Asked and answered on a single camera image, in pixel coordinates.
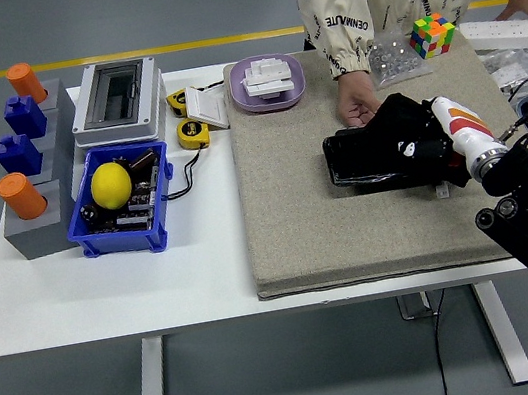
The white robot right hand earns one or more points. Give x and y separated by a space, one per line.
465 128

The person's right hand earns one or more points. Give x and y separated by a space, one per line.
356 98

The black rag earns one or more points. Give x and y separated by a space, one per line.
398 119

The person's right forearm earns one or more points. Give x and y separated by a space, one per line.
346 37

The white power strip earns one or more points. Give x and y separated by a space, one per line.
510 32

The clear bag of metal nuts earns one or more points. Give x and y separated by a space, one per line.
393 61

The clear plastic bags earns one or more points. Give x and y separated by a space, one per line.
510 65

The small white connector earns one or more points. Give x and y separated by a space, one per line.
442 192

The colourful puzzle cube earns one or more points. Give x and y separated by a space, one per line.
430 35

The purple plate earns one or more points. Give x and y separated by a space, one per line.
241 100

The grey-brown mat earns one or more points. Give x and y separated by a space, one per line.
295 202

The yellow tape measure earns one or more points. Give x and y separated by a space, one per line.
192 132
176 101

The grey electrical distribution box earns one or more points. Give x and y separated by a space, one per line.
147 100

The white table leg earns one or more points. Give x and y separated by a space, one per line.
152 393
505 334

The brown cylindrical capacitor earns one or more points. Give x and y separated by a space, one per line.
143 159

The dark circuit board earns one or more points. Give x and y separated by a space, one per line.
141 203

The yellow lemon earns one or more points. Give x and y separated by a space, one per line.
111 185

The blue plastic bin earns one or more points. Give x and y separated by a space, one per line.
120 242

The orange cylinder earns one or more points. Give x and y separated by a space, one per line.
21 195
25 82

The blue plastic block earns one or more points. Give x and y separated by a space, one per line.
24 118
19 156

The grey stepped block holder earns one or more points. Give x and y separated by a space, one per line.
39 240

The white switch parts stack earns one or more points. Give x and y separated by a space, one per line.
268 77

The white wall switch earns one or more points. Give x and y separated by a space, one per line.
209 107

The metal bracket under table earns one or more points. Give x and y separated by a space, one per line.
407 313

